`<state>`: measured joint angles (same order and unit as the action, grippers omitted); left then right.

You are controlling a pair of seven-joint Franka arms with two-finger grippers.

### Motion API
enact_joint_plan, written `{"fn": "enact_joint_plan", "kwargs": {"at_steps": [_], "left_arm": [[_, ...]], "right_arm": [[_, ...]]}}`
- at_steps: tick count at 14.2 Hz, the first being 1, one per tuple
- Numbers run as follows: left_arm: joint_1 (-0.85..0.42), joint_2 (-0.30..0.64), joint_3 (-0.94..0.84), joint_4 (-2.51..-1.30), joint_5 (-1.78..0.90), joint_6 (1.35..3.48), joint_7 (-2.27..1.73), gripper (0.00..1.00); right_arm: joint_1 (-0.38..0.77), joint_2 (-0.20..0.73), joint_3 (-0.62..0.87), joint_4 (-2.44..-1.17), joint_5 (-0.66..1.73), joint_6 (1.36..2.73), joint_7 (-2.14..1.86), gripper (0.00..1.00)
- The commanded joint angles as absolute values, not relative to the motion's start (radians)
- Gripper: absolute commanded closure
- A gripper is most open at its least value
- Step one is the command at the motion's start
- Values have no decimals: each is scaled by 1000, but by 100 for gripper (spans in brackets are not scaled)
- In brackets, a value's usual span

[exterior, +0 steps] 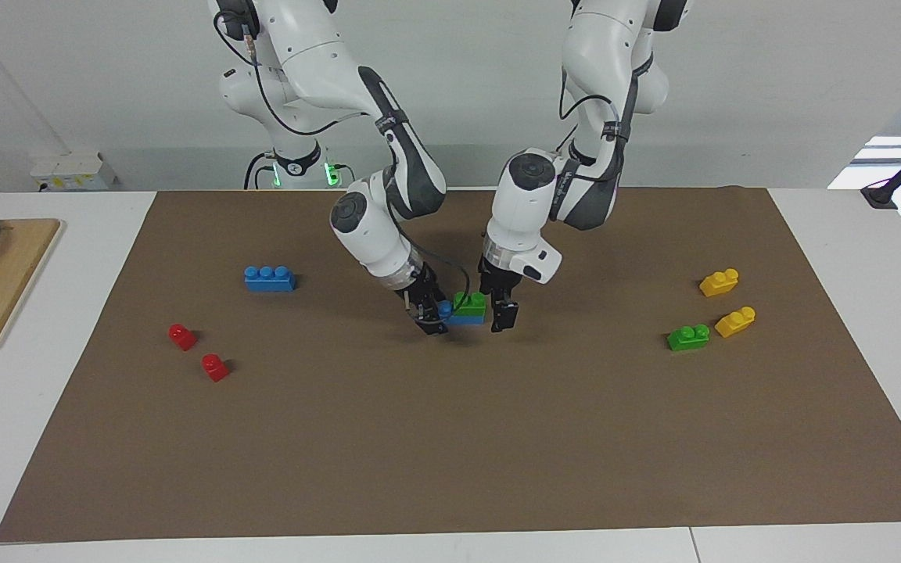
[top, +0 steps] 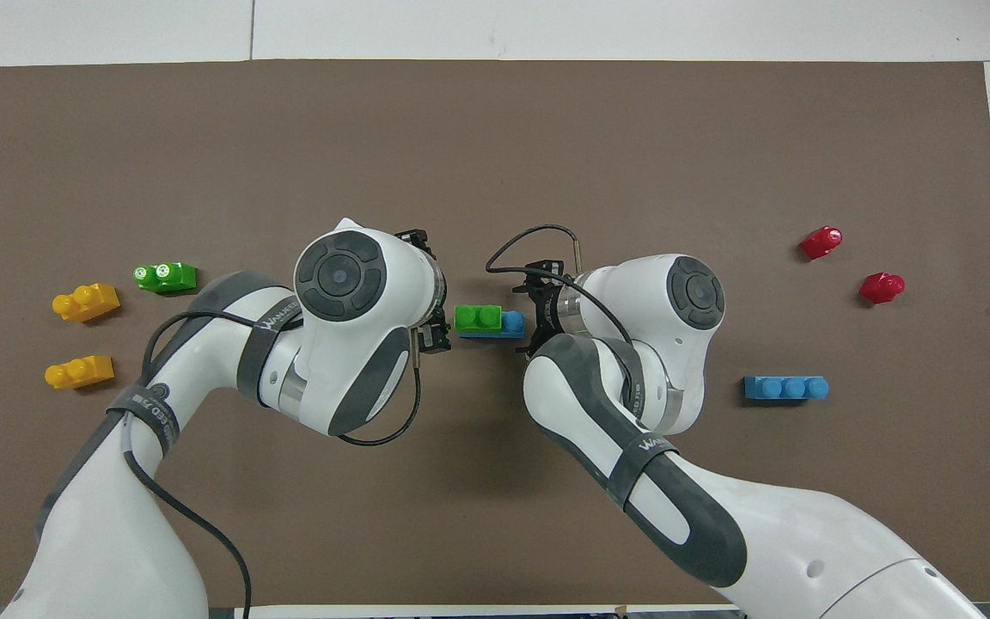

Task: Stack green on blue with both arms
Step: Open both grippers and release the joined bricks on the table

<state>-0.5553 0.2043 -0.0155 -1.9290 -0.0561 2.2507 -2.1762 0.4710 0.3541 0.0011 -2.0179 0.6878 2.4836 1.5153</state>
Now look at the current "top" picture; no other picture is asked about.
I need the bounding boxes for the red single-stud brick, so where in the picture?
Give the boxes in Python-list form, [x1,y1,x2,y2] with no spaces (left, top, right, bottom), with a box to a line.
[858,272,907,304]
[798,225,844,260]

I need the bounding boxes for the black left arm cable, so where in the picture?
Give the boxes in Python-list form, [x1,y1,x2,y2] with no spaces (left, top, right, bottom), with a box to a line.
[121,309,425,619]

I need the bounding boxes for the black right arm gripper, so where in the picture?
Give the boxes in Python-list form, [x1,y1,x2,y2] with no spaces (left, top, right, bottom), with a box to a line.
[515,258,579,359]

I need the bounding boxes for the green brick with white-marked studs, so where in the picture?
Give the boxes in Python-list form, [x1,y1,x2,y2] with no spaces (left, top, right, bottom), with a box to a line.
[133,261,198,295]

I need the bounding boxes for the yellow two-stud brick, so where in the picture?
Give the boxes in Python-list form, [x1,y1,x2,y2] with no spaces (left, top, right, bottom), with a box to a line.
[51,283,122,324]
[44,355,115,391]

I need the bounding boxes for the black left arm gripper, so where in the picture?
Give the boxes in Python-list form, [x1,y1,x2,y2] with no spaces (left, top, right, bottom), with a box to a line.
[395,227,455,356]

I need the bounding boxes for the plain green two-stud brick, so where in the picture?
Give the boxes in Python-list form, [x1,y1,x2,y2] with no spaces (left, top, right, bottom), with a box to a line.
[454,304,505,337]

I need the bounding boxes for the brown paper table mat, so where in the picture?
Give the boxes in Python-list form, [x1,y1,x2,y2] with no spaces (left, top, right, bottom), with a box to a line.
[0,58,990,608]

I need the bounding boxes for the blue three-stud brick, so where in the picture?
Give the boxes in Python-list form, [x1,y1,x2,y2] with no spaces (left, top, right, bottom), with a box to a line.
[460,309,527,341]
[743,375,830,402]

